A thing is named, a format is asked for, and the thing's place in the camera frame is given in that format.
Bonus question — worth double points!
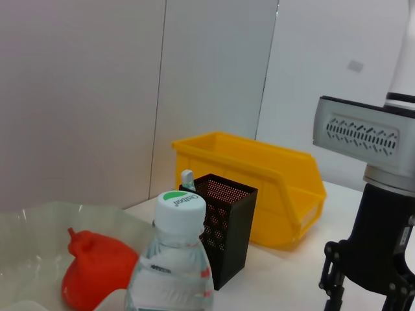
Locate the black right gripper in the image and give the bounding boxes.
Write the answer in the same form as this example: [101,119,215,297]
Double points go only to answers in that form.
[319,183,415,311]

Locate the clear green-label water bottle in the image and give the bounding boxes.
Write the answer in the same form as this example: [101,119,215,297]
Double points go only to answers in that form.
[124,190,215,311]

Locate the mint green utility knife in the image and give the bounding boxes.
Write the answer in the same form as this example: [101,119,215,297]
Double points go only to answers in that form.
[180,169,197,192]

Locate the orange fruit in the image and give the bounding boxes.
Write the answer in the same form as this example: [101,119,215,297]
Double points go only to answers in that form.
[61,227,140,311]

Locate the black mesh pen holder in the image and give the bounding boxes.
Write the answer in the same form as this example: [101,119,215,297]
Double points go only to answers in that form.
[178,173,259,291]

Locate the translucent green fruit bowl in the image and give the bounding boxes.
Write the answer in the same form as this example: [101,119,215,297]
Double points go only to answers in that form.
[0,200,156,311]

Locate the yellow plastic bin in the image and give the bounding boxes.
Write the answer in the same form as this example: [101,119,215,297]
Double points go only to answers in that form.
[171,131,327,251]

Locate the right wrist camera unit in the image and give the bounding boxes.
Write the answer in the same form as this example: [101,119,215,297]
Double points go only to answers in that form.
[312,95,415,169]

